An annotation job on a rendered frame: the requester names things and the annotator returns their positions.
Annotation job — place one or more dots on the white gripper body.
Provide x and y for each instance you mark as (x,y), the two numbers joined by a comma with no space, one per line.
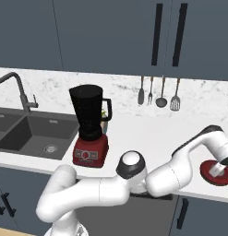
(217,170)

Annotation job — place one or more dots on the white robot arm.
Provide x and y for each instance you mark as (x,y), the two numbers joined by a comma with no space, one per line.
(97,192)

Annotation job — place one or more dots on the red round blender lid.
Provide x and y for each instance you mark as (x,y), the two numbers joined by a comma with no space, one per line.
(207,175)

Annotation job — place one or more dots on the red and black blender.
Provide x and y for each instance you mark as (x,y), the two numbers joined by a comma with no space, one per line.
(89,123)

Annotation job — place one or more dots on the blue-grey base cupboard door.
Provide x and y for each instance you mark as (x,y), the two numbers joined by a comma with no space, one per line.
(207,218)
(26,190)

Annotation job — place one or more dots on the hanging slotted spatula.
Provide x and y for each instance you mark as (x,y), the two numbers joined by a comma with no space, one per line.
(175,103)

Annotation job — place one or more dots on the hanging grey ladle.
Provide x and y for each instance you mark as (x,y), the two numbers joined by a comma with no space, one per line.
(161,102)

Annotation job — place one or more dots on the dark grey dishwasher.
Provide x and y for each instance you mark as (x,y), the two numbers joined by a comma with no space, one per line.
(130,218)

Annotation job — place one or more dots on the hanging grey fork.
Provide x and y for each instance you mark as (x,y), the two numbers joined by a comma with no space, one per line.
(150,93)

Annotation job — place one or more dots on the hanging grey spoon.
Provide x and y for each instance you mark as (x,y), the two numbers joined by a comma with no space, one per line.
(141,95)

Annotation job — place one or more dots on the yellow green bottle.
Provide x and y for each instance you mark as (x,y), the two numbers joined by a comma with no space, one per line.
(104,118)

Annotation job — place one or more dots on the dark grey sink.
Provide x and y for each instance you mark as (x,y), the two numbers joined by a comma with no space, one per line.
(32,135)

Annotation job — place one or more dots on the dark grey tap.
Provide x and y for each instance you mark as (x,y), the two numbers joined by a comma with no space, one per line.
(22,92)

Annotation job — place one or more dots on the blue-grey wall cupboard door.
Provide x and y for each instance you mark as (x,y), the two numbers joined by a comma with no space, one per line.
(207,37)
(106,33)
(26,33)

